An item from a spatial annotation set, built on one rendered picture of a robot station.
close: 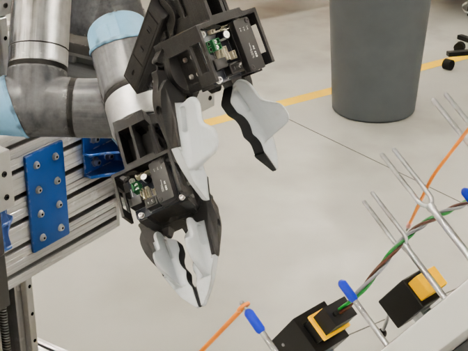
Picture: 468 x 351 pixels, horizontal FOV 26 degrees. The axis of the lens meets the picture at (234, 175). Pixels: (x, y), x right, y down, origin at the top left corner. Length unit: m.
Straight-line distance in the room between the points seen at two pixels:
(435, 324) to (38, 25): 0.87
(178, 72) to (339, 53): 3.62
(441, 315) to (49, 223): 1.30
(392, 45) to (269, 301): 1.63
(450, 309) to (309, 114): 4.17
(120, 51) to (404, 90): 3.47
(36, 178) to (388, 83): 2.98
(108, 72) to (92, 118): 0.11
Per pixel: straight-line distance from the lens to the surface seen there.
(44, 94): 1.26
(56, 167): 1.72
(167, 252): 1.08
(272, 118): 0.95
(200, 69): 0.89
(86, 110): 1.25
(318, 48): 5.60
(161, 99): 0.91
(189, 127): 0.91
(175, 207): 1.07
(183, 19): 0.92
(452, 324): 0.50
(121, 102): 1.13
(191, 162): 0.91
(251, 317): 0.79
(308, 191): 3.91
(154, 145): 1.08
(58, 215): 1.76
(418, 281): 1.31
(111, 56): 1.16
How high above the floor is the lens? 1.68
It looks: 25 degrees down
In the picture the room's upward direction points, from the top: straight up
